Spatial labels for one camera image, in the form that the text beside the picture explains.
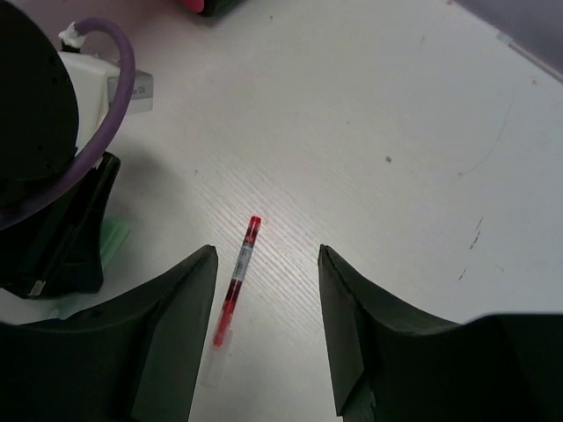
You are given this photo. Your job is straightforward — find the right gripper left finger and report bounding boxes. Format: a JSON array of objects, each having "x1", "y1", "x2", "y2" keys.
[{"x1": 1, "y1": 245, "x2": 218, "y2": 421}]

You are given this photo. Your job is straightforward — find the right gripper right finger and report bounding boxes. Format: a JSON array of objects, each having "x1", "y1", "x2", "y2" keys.
[{"x1": 318, "y1": 246, "x2": 562, "y2": 421}]

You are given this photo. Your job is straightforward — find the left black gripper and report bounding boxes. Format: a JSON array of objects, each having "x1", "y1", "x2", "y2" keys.
[{"x1": 1, "y1": 1, "x2": 121, "y2": 299}]

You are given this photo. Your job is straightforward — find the green highlighter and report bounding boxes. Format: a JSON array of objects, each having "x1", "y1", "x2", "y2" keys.
[{"x1": 48, "y1": 217, "x2": 131, "y2": 320}]

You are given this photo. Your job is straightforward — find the red gel pen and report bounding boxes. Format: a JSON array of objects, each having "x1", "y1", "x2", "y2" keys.
[{"x1": 201, "y1": 215, "x2": 264, "y2": 388}]

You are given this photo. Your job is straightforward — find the pink drawer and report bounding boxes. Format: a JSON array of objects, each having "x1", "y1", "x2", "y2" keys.
[{"x1": 179, "y1": 0, "x2": 206, "y2": 13}]

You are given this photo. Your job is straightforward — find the black drawer cabinet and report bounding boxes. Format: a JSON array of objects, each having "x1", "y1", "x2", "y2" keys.
[{"x1": 199, "y1": 0, "x2": 244, "y2": 18}]

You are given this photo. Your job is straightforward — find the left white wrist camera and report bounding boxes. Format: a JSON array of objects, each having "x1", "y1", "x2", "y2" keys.
[{"x1": 59, "y1": 52, "x2": 154, "y2": 150}]

